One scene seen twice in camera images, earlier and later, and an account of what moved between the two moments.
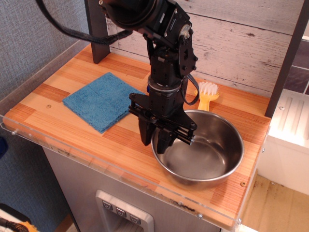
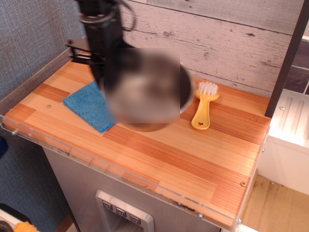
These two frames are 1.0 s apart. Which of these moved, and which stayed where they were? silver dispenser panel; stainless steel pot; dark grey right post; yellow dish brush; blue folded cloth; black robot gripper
Moved: stainless steel pot; black robot gripper
Stayed: silver dispenser panel; dark grey right post; yellow dish brush; blue folded cloth
